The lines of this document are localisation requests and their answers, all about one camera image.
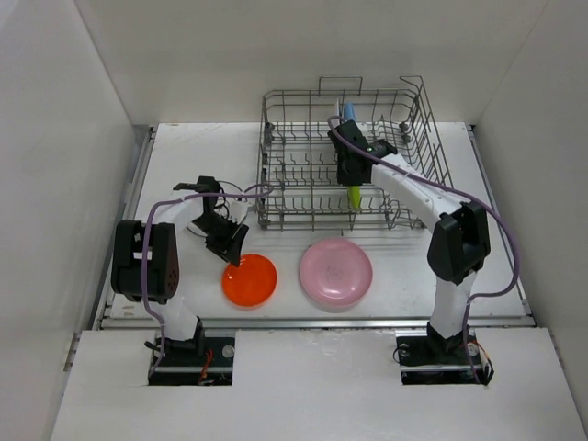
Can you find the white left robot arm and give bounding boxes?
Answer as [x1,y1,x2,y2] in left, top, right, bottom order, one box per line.
[111,175,253,365]

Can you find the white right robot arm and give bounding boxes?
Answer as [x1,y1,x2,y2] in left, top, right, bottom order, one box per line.
[328,120,491,362]

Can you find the aluminium table frame rail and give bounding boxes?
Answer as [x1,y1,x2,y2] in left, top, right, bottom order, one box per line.
[62,122,564,371]

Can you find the lime green small plate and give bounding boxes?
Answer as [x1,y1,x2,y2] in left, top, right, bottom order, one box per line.
[347,186,361,210]

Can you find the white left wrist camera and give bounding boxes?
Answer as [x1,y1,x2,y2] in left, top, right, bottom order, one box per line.
[227,200,250,225]

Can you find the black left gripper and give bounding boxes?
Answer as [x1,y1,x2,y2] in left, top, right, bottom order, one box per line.
[192,212,247,266]

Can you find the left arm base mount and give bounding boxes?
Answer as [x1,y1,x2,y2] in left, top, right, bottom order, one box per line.
[148,336,235,387]

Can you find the white plate blue rim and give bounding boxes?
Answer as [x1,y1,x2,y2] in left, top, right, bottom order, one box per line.
[187,178,247,238]

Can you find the grey wire dish rack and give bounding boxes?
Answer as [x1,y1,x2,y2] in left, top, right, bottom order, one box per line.
[255,75,453,231]

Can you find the pink plate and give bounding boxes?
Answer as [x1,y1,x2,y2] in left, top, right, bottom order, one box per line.
[299,237,373,309]

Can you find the orange small plate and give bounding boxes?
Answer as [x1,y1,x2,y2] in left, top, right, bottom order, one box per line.
[221,254,277,308]

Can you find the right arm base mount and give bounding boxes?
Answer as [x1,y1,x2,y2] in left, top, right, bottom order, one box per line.
[392,332,494,386]

